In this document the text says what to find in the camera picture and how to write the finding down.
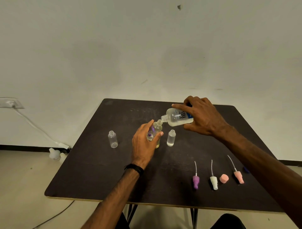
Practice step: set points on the white plastic floor object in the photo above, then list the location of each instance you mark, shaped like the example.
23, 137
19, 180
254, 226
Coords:
54, 154

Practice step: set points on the person's left hand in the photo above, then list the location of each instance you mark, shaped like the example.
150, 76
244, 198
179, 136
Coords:
141, 151

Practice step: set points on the black table leg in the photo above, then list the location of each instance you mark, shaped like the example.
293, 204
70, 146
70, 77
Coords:
131, 213
194, 219

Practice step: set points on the person's right forearm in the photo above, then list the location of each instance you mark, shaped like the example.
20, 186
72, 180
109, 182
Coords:
264, 169

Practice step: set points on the white spray cap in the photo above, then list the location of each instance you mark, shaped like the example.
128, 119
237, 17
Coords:
214, 182

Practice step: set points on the purple spray cap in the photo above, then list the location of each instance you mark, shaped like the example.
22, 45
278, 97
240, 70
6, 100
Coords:
196, 181

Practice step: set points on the person's right hand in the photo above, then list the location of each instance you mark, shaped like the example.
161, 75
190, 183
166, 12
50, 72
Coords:
207, 118

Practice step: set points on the pink round cap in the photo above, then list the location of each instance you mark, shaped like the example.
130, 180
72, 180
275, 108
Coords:
224, 178

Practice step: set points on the pink spray cap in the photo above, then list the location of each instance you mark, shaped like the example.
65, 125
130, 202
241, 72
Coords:
238, 177

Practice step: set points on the person's right leg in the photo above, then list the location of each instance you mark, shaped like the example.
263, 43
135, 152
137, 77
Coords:
227, 223

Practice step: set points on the large clear plastic bottle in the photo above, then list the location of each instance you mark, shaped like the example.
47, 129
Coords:
175, 118

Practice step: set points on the small clear bottle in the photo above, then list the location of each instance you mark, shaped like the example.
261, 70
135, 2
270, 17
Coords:
113, 140
171, 139

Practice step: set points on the small yellow bottle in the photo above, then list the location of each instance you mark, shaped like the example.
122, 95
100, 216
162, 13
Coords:
157, 144

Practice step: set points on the black wristband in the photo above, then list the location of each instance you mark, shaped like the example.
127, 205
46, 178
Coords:
135, 168

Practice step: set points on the blue bottle cap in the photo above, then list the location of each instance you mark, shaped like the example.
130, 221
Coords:
246, 169

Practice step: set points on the small purple-tinted bottle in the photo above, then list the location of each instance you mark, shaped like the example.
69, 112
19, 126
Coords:
155, 128

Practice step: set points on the person's left forearm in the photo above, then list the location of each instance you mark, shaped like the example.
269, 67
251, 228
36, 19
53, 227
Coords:
115, 200

